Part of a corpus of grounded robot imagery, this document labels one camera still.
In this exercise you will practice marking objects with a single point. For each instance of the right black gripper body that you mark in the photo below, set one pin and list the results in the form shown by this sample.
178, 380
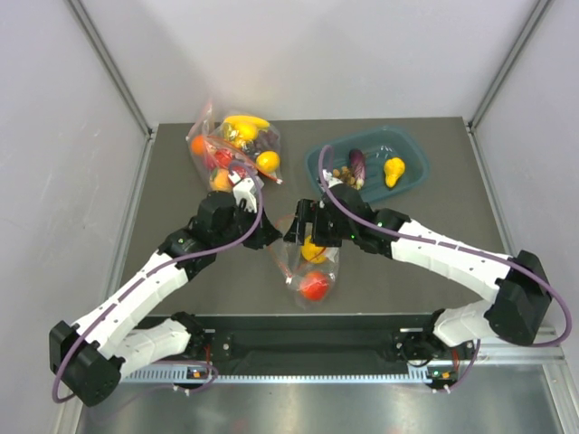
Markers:
327, 231

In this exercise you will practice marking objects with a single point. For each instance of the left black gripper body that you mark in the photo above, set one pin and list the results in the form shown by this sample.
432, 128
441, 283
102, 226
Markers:
244, 221

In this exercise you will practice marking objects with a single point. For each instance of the yellow fake lemon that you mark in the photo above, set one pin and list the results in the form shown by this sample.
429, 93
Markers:
313, 253

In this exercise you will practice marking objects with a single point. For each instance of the clear zip bag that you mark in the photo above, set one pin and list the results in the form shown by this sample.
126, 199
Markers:
219, 134
294, 268

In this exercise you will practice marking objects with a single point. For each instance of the brown fake longan bunch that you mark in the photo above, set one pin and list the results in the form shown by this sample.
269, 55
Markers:
345, 175

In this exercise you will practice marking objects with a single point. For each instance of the purple fake eggplant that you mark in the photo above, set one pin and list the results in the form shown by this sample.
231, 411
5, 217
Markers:
357, 167

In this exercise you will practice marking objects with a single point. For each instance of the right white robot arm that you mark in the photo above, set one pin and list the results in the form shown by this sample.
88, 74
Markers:
512, 290

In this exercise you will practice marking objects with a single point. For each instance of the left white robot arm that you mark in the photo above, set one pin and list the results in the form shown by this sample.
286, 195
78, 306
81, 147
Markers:
95, 353

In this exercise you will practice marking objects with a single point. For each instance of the red fake tomato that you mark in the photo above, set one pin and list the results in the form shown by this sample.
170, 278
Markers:
314, 286

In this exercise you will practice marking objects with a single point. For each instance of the fake peach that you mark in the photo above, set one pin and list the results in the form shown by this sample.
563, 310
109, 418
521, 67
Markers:
219, 180

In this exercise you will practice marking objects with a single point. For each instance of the far fake lemon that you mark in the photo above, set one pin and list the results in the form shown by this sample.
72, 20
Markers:
268, 161

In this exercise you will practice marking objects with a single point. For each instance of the fake red apple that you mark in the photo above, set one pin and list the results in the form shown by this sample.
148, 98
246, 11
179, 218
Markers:
223, 157

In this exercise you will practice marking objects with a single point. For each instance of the fake purple grapes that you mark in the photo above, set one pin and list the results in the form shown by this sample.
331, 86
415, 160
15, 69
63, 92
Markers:
266, 140

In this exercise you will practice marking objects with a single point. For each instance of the fake orange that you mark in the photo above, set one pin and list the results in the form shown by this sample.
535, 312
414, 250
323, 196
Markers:
197, 145

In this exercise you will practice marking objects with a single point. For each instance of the fake yellow banana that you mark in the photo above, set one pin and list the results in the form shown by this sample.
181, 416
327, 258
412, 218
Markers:
237, 120

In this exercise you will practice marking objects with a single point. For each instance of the teal plastic bin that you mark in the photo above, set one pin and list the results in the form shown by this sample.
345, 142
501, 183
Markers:
378, 145

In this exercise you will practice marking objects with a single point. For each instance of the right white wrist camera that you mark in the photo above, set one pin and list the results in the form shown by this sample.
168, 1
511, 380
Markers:
331, 184

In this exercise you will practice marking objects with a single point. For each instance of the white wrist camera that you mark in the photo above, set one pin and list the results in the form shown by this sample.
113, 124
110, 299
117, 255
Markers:
245, 191
331, 184

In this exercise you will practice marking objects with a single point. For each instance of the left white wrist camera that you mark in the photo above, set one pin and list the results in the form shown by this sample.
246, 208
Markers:
245, 191

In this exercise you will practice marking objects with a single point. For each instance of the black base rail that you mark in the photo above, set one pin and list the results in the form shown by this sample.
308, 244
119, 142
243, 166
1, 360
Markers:
316, 345

